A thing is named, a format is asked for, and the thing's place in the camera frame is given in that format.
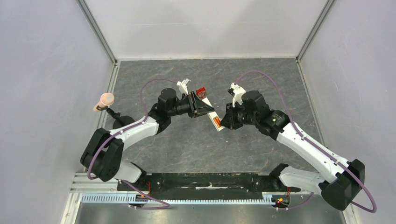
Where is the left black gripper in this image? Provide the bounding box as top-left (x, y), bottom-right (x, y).
top-left (168, 91), bottom-right (215, 119)

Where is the orange battery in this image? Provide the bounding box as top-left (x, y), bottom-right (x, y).
top-left (213, 116), bottom-right (221, 128)

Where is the white remote control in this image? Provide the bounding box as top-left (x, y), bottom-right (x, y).
top-left (202, 98), bottom-right (224, 132)

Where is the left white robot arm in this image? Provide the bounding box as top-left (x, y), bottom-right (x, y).
top-left (80, 88), bottom-right (215, 191)

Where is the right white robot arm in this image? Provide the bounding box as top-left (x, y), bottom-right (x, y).
top-left (220, 89), bottom-right (365, 210)

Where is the small red toy block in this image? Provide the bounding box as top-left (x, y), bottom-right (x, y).
top-left (196, 87), bottom-right (206, 99)

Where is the black stand base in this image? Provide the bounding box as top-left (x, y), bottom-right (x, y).
top-left (106, 107), bottom-right (135, 129)

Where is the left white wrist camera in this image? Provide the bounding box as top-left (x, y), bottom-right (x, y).
top-left (177, 78), bottom-right (191, 95)

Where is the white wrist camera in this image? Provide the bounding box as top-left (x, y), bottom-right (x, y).
top-left (177, 78), bottom-right (191, 95)
top-left (228, 83), bottom-right (246, 107)

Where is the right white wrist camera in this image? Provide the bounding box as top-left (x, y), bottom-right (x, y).
top-left (228, 83), bottom-right (246, 107)

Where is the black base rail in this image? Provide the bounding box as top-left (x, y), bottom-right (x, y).
top-left (134, 172), bottom-right (300, 200)

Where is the pink handle knob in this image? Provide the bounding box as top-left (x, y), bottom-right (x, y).
top-left (93, 92), bottom-right (115, 112)

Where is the white slotted cable duct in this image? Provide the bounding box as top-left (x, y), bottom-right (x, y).
top-left (81, 193), bottom-right (276, 206)

